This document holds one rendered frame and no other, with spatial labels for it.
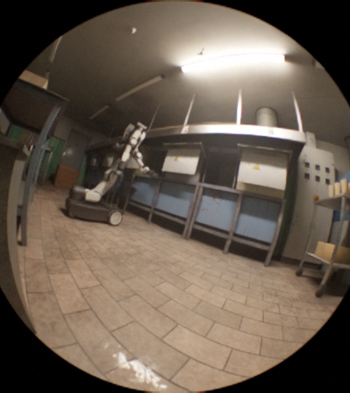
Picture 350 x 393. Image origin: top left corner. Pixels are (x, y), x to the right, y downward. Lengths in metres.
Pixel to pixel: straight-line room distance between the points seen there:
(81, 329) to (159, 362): 0.26
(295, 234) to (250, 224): 0.90
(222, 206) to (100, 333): 1.82
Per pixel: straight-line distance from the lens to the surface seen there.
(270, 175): 1.78
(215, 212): 1.94
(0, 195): 0.31
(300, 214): 2.44
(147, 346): 0.55
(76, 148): 6.14
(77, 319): 0.58
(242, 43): 2.14
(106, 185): 1.82
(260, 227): 1.86
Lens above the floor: 0.48
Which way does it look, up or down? 3 degrees up
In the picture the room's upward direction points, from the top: 15 degrees clockwise
